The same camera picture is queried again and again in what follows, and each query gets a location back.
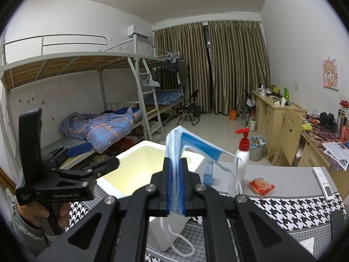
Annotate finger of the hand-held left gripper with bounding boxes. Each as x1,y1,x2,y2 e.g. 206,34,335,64
41,145,95,167
51,157,121,184

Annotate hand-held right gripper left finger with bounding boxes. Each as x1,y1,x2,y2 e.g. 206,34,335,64
35,157,175,262

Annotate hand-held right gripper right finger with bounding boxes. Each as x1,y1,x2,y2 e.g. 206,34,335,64
179,158,317,262

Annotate large white foam board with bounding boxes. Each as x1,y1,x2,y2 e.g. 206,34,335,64
96,140,205,252

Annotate blue face mask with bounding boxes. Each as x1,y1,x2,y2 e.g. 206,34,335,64
161,126,243,255

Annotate white pad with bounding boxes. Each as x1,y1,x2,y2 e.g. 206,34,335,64
298,236,317,254

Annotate person's left forearm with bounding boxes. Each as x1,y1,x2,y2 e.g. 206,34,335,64
9,196,51,253

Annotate person's left hand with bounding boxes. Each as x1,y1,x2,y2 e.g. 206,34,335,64
16,202,72,230

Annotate clear blue water bottle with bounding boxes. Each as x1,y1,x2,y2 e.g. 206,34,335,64
203,162,214,185

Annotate blue quilt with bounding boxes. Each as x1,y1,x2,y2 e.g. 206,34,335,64
59,106,142,153

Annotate white pump bottle red cap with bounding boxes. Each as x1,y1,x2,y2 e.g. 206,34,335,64
228,128,250,197

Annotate red snack packet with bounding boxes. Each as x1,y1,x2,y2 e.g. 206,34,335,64
248,178,275,198

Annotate white metal bunk bed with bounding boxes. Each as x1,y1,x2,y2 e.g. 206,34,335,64
133,46,186,131
0,35,164,170

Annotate grey trash bin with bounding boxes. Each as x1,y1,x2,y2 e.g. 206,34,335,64
249,136,268,161

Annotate black folding chair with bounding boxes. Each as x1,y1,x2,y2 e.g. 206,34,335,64
177,90,201,126

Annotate blue checked mattress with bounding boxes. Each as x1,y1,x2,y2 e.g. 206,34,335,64
144,90,184,106

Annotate bottles on floor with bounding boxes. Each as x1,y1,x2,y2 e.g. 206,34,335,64
243,109,257,132

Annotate houndstooth tablecloth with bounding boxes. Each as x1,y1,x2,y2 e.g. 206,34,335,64
69,161,347,262

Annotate light wooden drawer desk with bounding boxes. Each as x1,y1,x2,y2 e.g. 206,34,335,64
251,90,307,156

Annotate wooden chair with smiley face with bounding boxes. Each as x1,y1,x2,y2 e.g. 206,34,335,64
273,106,303,167

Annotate hanging dark clothes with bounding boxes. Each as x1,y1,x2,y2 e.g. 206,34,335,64
164,59,190,85

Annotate olive curtain panel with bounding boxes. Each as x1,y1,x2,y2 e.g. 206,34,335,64
154,22,212,114
209,20,270,115

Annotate white air conditioner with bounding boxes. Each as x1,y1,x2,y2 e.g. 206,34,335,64
128,25,151,39

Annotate wooden desk with patterned cover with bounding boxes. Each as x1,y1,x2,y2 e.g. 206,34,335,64
300,115,349,173

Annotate white remote control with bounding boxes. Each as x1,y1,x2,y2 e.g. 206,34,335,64
313,167,334,200

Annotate dark flat bar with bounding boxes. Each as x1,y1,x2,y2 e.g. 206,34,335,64
331,211,344,241

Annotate printed paper sheets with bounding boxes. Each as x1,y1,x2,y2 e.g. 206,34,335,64
322,141,349,170

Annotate black headphones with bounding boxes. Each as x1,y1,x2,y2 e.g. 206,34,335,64
319,112,337,131

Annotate cluster of toiletry bottles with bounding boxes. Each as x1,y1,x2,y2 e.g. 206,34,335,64
337,100,349,142

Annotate pink wall poster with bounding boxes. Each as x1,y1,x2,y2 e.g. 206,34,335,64
321,55,341,91

